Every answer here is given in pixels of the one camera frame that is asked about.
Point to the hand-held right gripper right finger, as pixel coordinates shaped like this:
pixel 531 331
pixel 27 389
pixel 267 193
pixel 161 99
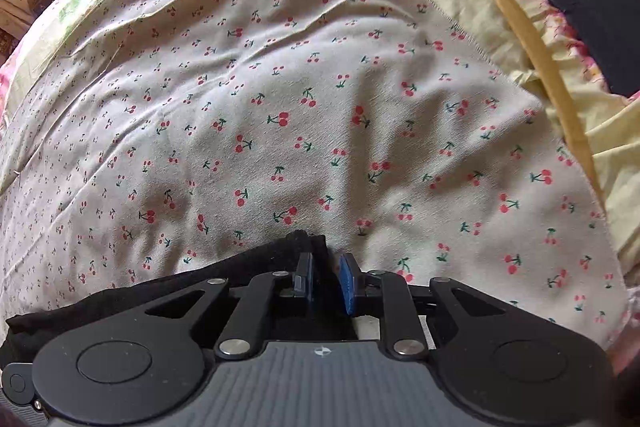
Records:
pixel 348 287

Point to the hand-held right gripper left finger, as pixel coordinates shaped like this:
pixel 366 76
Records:
pixel 305 282

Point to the black pants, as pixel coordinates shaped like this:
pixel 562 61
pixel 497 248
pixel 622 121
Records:
pixel 100 302

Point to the cherry print bedsheet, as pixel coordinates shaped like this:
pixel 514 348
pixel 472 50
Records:
pixel 300 107

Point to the dark folding tablet case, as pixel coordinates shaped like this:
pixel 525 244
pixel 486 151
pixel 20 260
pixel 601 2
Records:
pixel 590 7

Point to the beige patterned curtain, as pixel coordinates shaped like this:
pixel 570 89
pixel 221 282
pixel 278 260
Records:
pixel 12 7

